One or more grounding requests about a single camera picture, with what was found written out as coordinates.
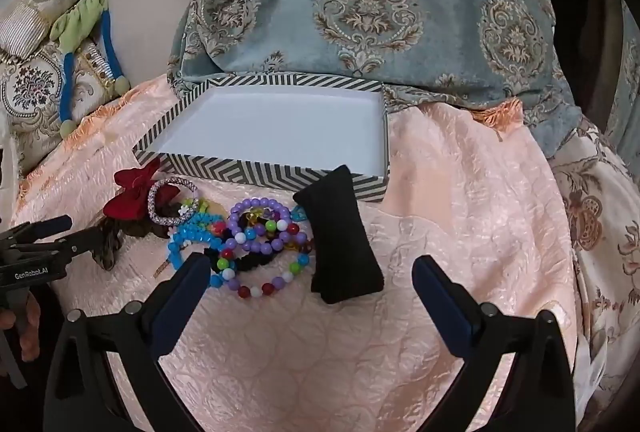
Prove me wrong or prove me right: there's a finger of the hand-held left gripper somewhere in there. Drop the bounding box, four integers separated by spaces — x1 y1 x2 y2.
10 214 73 244
54 228 108 263

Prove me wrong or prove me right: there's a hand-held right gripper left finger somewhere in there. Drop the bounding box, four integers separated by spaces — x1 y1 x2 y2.
44 253 213 432

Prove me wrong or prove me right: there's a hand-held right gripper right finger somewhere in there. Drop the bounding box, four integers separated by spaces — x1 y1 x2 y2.
411 256 576 432

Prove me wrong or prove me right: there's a brown bow hair clip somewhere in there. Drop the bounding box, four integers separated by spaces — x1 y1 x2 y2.
97 212 151 270

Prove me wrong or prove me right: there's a blue bead bracelet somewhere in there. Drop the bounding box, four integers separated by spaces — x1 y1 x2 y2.
167 212 236 289

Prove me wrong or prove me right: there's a multicoloured bead bracelet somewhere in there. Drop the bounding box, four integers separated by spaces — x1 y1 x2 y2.
212 221 303 300

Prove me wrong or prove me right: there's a black hair tie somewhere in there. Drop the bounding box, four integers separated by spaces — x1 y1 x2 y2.
205 237 281 274

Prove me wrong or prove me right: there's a silver sparkly bracelet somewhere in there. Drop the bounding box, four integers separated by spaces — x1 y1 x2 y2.
147 178 198 227

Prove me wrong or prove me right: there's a red bow hair clip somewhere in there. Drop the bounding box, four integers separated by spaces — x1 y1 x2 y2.
102 157 181 219

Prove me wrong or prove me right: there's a green hair accessory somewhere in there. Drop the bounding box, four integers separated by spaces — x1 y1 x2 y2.
177 198 226 225

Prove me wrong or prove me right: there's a purple bead bracelet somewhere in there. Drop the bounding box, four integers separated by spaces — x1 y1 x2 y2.
230 197 293 255

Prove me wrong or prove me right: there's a multicolour bead bracelet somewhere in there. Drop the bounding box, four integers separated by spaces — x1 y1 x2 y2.
245 207 313 258

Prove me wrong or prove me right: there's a striped cardboard box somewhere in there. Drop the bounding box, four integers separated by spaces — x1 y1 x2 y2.
132 73 391 203

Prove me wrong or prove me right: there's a person's left hand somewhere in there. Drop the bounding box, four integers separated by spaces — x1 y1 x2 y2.
0 294 42 361

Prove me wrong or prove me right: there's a peach quilted bedspread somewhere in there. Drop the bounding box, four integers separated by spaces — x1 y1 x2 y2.
10 74 583 432

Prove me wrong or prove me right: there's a cream embroidered pillow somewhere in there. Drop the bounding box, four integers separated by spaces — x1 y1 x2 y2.
0 0 132 174

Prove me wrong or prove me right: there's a floral bedsheet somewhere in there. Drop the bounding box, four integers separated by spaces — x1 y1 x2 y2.
547 117 640 413

